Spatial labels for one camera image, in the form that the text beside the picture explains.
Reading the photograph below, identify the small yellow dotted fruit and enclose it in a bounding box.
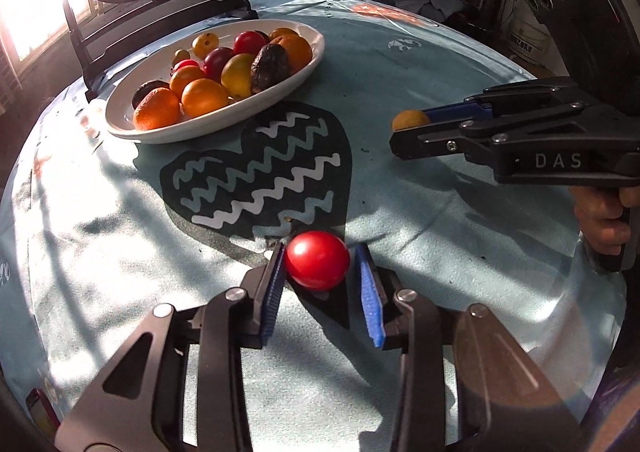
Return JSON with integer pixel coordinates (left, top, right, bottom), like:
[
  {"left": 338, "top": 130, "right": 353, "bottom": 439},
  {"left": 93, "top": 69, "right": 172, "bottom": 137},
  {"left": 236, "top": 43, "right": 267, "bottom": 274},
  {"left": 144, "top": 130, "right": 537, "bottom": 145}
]
[{"left": 192, "top": 32, "right": 221, "bottom": 58}]

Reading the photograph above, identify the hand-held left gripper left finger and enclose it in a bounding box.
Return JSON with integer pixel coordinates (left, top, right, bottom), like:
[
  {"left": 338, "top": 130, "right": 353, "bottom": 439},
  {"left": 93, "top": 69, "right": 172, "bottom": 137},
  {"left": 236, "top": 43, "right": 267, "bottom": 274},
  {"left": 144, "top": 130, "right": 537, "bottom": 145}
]
[{"left": 55, "top": 241, "right": 288, "bottom": 452}]

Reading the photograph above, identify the small tan fruit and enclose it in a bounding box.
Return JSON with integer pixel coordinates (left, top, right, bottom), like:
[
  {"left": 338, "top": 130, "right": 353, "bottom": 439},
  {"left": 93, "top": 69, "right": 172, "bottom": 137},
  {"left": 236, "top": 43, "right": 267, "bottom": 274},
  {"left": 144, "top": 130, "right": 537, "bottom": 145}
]
[{"left": 392, "top": 109, "right": 432, "bottom": 133}]

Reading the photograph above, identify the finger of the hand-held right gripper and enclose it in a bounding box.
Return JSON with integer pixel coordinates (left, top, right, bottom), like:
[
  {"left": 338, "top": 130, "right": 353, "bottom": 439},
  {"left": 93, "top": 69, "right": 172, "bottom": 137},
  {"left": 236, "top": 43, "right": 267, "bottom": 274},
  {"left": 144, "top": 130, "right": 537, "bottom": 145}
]
[
  {"left": 422, "top": 76, "right": 601, "bottom": 125},
  {"left": 389, "top": 105, "right": 601, "bottom": 163}
]

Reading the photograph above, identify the large orange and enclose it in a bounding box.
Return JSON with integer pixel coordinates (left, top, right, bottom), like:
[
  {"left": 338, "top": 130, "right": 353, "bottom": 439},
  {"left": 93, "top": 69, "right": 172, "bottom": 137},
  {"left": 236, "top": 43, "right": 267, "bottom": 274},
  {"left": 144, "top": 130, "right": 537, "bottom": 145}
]
[{"left": 280, "top": 35, "right": 313, "bottom": 74}]

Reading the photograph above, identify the light blue printed tablecloth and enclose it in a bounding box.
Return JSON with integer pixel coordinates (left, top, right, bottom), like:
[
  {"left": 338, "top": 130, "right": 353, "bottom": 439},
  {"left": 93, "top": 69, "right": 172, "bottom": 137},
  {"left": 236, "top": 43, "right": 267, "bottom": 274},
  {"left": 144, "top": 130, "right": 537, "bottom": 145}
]
[{"left": 0, "top": 0, "right": 628, "bottom": 452}]

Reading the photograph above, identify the person's right hand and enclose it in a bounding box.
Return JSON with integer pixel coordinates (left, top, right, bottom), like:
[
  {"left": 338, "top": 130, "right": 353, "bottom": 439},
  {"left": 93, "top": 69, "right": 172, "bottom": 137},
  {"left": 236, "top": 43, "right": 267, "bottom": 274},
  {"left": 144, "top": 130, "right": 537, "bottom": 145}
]
[{"left": 574, "top": 185, "right": 633, "bottom": 258}]

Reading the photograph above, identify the small dark brown fruit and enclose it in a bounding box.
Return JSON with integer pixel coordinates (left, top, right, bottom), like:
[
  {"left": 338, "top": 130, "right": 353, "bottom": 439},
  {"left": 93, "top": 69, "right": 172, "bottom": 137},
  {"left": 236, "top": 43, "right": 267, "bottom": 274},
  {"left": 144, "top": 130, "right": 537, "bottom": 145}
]
[{"left": 132, "top": 80, "right": 171, "bottom": 108}]

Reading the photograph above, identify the dark brown wrinkled fruit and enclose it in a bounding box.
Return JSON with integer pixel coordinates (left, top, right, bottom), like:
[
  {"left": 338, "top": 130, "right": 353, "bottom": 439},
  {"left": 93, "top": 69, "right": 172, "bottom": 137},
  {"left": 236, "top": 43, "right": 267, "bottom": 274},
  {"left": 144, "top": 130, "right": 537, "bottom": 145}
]
[{"left": 250, "top": 43, "right": 292, "bottom": 94}]

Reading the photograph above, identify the white oval plate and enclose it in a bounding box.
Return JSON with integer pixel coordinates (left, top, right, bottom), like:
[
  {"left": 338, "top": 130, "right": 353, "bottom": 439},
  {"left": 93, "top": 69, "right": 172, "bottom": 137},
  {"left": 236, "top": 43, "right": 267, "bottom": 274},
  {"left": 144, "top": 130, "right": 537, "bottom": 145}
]
[{"left": 105, "top": 19, "right": 326, "bottom": 145}]

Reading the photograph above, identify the white bucket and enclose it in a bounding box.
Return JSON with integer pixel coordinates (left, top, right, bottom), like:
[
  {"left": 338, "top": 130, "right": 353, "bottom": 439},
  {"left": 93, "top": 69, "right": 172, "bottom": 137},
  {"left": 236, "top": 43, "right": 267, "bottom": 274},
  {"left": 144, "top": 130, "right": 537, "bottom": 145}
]
[{"left": 500, "top": 7, "right": 551, "bottom": 66}]

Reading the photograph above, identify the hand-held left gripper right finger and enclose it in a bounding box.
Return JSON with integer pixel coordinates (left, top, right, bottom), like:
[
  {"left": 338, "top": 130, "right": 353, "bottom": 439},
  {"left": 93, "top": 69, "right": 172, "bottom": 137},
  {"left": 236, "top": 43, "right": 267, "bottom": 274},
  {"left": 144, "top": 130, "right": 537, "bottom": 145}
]
[{"left": 354, "top": 242, "right": 583, "bottom": 452}]

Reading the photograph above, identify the red tomato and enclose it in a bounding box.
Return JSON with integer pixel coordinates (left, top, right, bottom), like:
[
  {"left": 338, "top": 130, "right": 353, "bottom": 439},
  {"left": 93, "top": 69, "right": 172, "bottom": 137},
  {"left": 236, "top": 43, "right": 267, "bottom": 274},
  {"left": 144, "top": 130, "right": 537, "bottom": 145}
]
[
  {"left": 233, "top": 31, "right": 269, "bottom": 56},
  {"left": 285, "top": 231, "right": 351, "bottom": 291}
]

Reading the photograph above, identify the red packet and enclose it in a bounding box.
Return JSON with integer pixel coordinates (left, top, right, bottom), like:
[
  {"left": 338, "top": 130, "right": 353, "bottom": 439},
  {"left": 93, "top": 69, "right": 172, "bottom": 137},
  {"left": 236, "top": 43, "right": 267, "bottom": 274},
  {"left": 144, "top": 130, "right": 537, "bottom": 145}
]
[{"left": 25, "top": 387, "right": 61, "bottom": 438}]

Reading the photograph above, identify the dark red plum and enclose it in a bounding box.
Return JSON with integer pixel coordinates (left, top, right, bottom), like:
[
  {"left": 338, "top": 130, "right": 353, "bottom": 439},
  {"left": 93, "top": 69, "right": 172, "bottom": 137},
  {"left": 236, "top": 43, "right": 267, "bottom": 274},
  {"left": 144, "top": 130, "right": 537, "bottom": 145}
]
[{"left": 202, "top": 47, "right": 235, "bottom": 82}]

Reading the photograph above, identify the yellow orange fruit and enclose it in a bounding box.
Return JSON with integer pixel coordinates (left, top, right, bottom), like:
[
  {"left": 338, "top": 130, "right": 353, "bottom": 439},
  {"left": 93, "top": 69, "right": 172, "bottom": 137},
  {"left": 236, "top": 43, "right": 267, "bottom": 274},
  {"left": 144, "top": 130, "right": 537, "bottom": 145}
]
[{"left": 181, "top": 78, "right": 231, "bottom": 118}]

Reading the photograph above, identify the dimpled orange mandarin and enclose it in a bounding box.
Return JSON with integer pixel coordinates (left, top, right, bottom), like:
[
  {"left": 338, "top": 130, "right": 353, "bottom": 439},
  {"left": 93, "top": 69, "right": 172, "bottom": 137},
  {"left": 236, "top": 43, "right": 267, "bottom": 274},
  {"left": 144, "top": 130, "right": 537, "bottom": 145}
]
[{"left": 133, "top": 87, "right": 181, "bottom": 131}]

